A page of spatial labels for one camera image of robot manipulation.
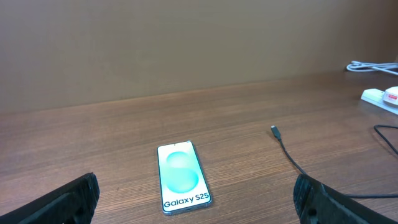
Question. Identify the Galaxy S25 smartphone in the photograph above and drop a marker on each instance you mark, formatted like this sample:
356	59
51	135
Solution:
183	185

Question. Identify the white charger plug adapter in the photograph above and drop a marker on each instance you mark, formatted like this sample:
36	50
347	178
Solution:
390	96

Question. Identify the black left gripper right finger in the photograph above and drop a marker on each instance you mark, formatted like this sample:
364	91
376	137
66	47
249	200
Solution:
317	203

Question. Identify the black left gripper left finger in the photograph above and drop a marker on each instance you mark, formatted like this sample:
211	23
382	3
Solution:
74	202

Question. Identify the white power strip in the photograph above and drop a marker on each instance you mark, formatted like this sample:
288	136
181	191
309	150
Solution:
376	98

